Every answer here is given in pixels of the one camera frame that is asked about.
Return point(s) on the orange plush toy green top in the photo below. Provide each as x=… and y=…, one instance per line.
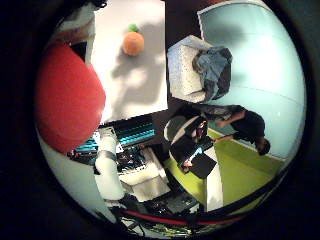
x=133, y=42

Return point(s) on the red plush apple toy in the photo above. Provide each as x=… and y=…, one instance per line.
x=66, y=96

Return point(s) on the white dotted armchair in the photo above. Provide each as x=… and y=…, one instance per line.
x=183, y=73

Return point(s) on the teal and black striped mat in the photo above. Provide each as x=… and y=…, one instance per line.
x=136, y=135

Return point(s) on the blue grey jacket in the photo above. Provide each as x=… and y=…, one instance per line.
x=215, y=70

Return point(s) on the white box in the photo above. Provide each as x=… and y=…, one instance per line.
x=146, y=183

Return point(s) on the black laptop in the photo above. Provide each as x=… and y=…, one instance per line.
x=204, y=165

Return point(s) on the person in black shirt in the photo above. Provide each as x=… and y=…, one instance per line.
x=250, y=126

